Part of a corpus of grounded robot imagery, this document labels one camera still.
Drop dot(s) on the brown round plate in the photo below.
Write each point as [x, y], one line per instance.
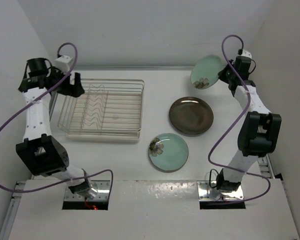
[191, 116]

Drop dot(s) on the metal base plate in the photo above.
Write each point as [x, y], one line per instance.
[208, 194]
[98, 192]

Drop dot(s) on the wire dish rack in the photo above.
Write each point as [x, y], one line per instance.
[110, 110]

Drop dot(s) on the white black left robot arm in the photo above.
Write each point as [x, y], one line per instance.
[42, 154]

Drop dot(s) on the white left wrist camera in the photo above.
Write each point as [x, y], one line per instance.
[63, 63]

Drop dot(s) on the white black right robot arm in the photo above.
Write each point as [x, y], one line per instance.
[259, 133]

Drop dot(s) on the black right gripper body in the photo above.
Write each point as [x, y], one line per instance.
[227, 73]

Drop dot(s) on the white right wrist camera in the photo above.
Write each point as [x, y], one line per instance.
[244, 53]

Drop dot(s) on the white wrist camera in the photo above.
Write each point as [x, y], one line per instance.
[63, 63]
[244, 53]

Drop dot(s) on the small green floral plate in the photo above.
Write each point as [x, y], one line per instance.
[205, 73]

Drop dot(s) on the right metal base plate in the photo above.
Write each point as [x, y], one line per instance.
[208, 194]

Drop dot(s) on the large green floral plate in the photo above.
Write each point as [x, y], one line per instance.
[168, 152]

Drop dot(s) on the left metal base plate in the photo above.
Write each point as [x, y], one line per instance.
[98, 192]

